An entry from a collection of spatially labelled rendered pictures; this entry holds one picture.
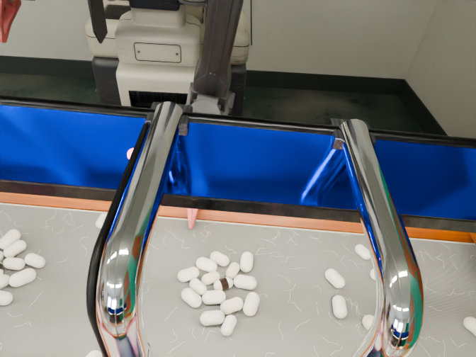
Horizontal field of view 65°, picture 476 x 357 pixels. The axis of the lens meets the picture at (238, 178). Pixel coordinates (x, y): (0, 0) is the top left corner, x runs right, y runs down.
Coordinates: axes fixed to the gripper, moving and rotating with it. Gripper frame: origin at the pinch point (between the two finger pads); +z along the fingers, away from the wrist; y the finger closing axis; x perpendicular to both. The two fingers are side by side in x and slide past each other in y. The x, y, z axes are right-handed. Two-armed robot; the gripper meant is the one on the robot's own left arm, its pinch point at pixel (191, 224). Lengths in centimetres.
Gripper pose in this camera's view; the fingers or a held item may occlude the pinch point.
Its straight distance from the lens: 68.4
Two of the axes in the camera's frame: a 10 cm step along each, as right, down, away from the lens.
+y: 9.9, 1.0, 0.3
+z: -0.9, 9.8, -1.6
